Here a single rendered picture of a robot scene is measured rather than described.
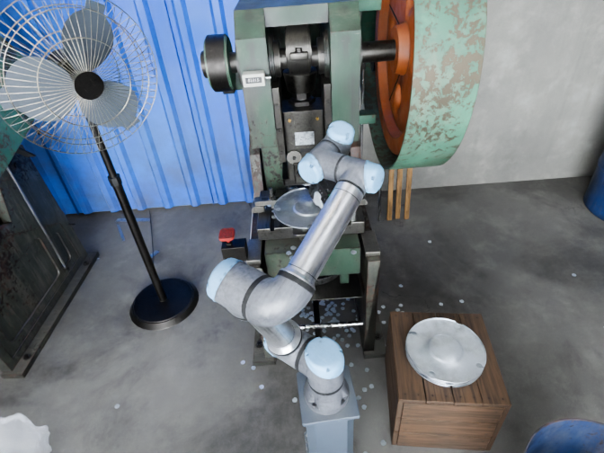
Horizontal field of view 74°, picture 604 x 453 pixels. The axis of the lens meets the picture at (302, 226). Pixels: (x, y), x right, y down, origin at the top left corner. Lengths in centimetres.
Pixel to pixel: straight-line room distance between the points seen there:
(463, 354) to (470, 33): 110
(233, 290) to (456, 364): 98
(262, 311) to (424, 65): 74
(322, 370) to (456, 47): 95
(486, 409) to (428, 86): 111
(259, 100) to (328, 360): 87
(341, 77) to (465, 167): 201
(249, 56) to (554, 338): 191
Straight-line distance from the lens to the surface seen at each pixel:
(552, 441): 164
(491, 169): 337
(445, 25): 117
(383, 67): 184
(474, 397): 163
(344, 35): 138
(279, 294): 89
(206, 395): 206
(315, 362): 124
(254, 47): 138
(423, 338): 170
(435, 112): 122
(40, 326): 269
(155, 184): 318
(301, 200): 166
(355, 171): 100
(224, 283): 96
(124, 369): 229
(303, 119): 150
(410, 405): 161
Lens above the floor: 171
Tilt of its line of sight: 37 degrees down
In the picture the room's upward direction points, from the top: 5 degrees counter-clockwise
